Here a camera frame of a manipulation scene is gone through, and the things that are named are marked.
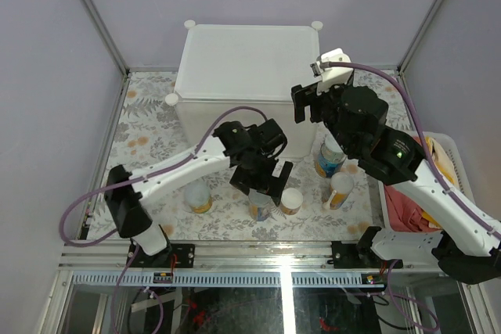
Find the yellow cloth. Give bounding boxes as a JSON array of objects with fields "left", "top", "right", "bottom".
[{"left": 422, "top": 136, "right": 459, "bottom": 232}]

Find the white laundry basket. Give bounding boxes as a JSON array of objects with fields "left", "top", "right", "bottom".
[{"left": 378, "top": 132, "right": 474, "bottom": 231}]

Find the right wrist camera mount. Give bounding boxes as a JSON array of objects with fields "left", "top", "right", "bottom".
[{"left": 310, "top": 48, "right": 353, "bottom": 95}]

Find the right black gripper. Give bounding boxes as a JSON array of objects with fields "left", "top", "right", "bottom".
[{"left": 290, "top": 77, "right": 357, "bottom": 156}]

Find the tall can with spoon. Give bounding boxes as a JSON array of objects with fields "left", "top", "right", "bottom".
[{"left": 323, "top": 172, "right": 355, "bottom": 210}]

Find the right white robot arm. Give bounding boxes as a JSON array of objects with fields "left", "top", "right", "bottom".
[{"left": 291, "top": 84, "right": 500, "bottom": 285}]

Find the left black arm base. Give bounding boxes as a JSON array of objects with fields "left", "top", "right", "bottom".
[{"left": 127, "top": 235, "right": 196, "bottom": 269}]

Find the wide orange can white lid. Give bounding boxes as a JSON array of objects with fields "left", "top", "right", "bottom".
[{"left": 184, "top": 181, "right": 212, "bottom": 214}]

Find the purple cable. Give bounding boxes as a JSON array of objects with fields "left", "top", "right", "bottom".
[
  {"left": 330, "top": 62, "right": 501, "bottom": 331},
  {"left": 58, "top": 106, "right": 271, "bottom": 334}
]

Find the white plastic cube cabinet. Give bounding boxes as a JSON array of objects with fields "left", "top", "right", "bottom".
[{"left": 174, "top": 24, "right": 319, "bottom": 159}]

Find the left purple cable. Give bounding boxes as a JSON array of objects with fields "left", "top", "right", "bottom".
[{"left": 58, "top": 106, "right": 271, "bottom": 334}]

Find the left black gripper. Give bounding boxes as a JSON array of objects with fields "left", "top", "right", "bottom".
[{"left": 232, "top": 150, "right": 293, "bottom": 206}]

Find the short orange can white lid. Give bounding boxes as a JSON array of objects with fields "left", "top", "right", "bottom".
[{"left": 279, "top": 188, "right": 304, "bottom": 215}]

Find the red cloth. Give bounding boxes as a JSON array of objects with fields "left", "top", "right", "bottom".
[{"left": 384, "top": 185, "right": 442, "bottom": 232}]

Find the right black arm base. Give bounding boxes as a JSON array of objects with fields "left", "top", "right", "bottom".
[{"left": 327, "top": 226, "right": 393, "bottom": 269}]

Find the white slotted cable duct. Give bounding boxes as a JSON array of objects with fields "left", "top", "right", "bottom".
[{"left": 73, "top": 271, "right": 384, "bottom": 289}]

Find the aluminium rail frame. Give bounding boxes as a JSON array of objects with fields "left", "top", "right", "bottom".
[{"left": 58, "top": 239, "right": 479, "bottom": 272}]

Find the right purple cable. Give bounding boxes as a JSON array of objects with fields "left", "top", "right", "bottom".
[{"left": 330, "top": 62, "right": 501, "bottom": 331}]

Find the orange tall can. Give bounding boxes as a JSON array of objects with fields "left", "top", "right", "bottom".
[{"left": 248, "top": 190, "right": 272, "bottom": 221}]

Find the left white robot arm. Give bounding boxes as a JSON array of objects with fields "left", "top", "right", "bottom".
[{"left": 104, "top": 119, "right": 293, "bottom": 268}]

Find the blue can with clear lid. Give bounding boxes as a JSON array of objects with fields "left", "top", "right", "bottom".
[{"left": 315, "top": 134, "right": 346, "bottom": 178}]

